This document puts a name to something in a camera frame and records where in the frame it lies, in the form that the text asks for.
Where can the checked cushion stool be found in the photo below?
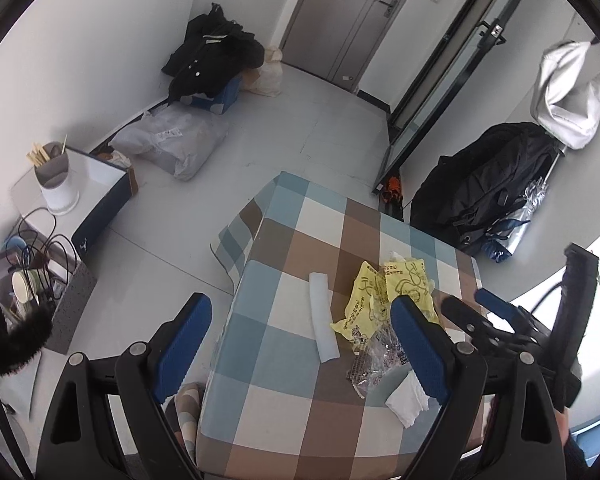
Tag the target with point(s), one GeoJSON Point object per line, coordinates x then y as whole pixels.
{"type": "Point", "coordinates": [185, 420]}

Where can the black jacket on wall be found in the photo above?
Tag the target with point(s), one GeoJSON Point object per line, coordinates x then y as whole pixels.
{"type": "Point", "coordinates": [480, 185]}

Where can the yellow printed wrapper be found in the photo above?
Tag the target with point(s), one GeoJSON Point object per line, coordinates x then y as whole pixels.
{"type": "Point", "coordinates": [405, 280]}
{"type": "Point", "coordinates": [360, 305]}

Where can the checked tablecloth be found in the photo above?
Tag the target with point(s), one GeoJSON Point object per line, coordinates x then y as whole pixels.
{"type": "Point", "coordinates": [290, 410]}

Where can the white tissue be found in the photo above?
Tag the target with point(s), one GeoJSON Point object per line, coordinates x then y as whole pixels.
{"type": "Point", "coordinates": [405, 402]}

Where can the black fur trim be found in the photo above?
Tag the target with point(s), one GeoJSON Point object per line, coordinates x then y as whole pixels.
{"type": "Point", "coordinates": [20, 335]}

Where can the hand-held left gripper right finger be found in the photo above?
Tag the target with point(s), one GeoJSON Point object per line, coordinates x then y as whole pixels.
{"type": "Point", "coordinates": [420, 355]}

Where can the grey storage box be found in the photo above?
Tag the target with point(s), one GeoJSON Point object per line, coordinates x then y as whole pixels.
{"type": "Point", "coordinates": [70, 310]}

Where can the orange and black tool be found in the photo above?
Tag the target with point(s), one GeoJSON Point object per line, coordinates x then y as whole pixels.
{"type": "Point", "coordinates": [392, 192]}

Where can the black-framed glass door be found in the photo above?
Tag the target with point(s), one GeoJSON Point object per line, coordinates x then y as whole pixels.
{"type": "Point", "coordinates": [460, 60]}

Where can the paper cup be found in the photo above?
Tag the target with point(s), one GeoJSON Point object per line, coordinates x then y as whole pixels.
{"type": "Point", "coordinates": [22, 287]}

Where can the bunch of wooden chopsticks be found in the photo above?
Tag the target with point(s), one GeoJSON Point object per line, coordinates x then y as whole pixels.
{"type": "Point", "coordinates": [39, 155]}

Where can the beige bag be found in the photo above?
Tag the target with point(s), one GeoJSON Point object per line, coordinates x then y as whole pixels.
{"type": "Point", "coordinates": [270, 75]}

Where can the clear plastic wrapper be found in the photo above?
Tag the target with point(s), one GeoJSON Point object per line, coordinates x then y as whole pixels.
{"type": "Point", "coordinates": [375, 360]}

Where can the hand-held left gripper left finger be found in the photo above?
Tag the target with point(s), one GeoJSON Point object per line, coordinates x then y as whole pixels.
{"type": "Point", "coordinates": [182, 350]}

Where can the white paper strip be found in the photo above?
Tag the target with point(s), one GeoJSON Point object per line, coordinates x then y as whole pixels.
{"type": "Point", "coordinates": [322, 320]}

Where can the white chopstick holder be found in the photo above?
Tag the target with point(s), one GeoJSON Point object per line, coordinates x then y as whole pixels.
{"type": "Point", "coordinates": [60, 190]}

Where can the grey-brown door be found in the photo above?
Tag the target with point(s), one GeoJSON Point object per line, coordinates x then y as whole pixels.
{"type": "Point", "coordinates": [340, 20]}

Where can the white hanging bag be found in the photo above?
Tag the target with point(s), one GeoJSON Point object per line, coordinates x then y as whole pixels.
{"type": "Point", "coordinates": [565, 85]}

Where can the white and navy box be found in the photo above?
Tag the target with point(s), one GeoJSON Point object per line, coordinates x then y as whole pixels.
{"type": "Point", "coordinates": [107, 210]}

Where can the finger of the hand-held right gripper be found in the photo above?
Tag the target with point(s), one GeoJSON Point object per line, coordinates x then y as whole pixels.
{"type": "Point", "coordinates": [500, 305]}
{"type": "Point", "coordinates": [462, 312]}

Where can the silver folded umbrella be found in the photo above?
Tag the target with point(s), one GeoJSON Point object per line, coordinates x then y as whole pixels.
{"type": "Point", "coordinates": [522, 215]}

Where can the person's right forearm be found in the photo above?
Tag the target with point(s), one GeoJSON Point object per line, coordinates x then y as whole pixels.
{"type": "Point", "coordinates": [577, 460]}

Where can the clear plastic bag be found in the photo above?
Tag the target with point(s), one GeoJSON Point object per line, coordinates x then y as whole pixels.
{"type": "Point", "coordinates": [175, 140]}

